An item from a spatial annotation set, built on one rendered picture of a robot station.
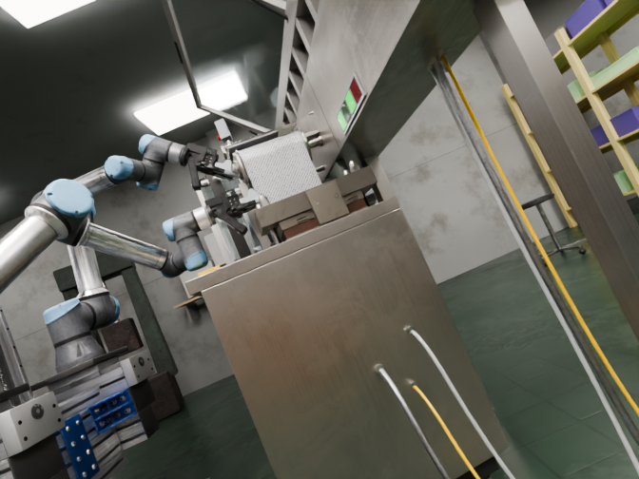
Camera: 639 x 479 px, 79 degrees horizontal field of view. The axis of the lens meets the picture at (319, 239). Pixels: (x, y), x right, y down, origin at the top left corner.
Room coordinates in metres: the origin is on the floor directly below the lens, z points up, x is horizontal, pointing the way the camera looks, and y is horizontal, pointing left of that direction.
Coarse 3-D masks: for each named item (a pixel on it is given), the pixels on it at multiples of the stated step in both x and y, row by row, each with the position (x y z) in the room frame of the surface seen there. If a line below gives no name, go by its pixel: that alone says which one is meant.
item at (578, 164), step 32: (480, 0) 0.73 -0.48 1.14; (512, 0) 0.71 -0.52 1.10; (512, 32) 0.71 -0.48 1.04; (512, 64) 0.74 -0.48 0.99; (544, 64) 0.71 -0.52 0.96; (544, 96) 0.71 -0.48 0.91; (544, 128) 0.74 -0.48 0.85; (576, 128) 0.71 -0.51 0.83; (576, 160) 0.71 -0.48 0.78; (384, 192) 1.59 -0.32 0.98; (576, 192) 0.74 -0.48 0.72; (608, 192) 0.71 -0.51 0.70; (608, 224) 0.71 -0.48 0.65; (608, 256) 0.74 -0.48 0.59
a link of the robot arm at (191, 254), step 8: (184, 240) 1.27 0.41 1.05; (192, 240) 1.28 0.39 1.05; (200, 240) 1.31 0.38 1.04; (184, 248) 1.27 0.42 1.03; (192, 248) 1.28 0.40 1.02; (200, 248) 1.29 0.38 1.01; (176, 256) 1.31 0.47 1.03; (184, 256) 1.28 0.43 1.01; (192, 256) 1.27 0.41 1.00; (200, 256) 1.29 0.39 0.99; (176, 264) 1.32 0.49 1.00; (184, 264) 1.29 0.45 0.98; (192, 264) 1.28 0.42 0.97; (200, 264) 1.28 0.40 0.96
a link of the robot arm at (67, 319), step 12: (72, 300) 1.36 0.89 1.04; (48, 312) 1.32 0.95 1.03; (60, 312) 1.32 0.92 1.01; (72, 312) 1.35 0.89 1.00; (84, 312) 1.39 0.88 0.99; (48, 324) 1.32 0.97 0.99; (60, 324) 1.32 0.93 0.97; (72, 324) 1.34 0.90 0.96; (84, 324) 1.37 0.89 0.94; (60, 336) 1.32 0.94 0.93
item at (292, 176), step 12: (300, 156) 1.40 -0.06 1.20; (264, 168) 1.38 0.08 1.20; (276, 168) 1.38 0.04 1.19; (288, 168) 1.39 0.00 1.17; (300, 168) 1.40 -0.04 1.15; (312, 168) 1.41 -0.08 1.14; (252, 180) 1.36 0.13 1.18; (264, 180) 1.37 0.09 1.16; (276, 180) 1.38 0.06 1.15; (288, 180) 1.39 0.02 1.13; (300, 180) 1.40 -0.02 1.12; (312, 180) 1.40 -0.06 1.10; (264, 192) 1.37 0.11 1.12; (276, 192) 1.38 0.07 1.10; (288, 192) 1.38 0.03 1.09
